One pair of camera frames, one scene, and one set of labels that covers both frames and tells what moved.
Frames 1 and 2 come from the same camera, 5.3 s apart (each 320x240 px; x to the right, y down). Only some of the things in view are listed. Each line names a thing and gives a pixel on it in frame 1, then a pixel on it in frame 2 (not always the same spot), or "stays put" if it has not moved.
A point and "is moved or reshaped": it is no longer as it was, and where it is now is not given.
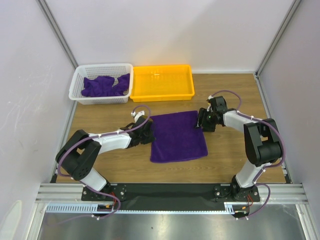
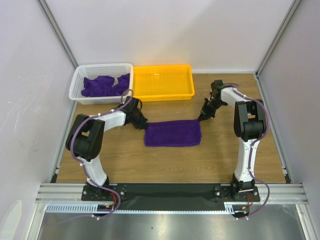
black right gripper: x=201 y=119 to x=207 y=110
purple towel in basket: x=102 y=86 stays put
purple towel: x=177 y=137 is moved or reshaped
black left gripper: x=150 y=138 to x=142 y=123
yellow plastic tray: x=152 y=83 stays put
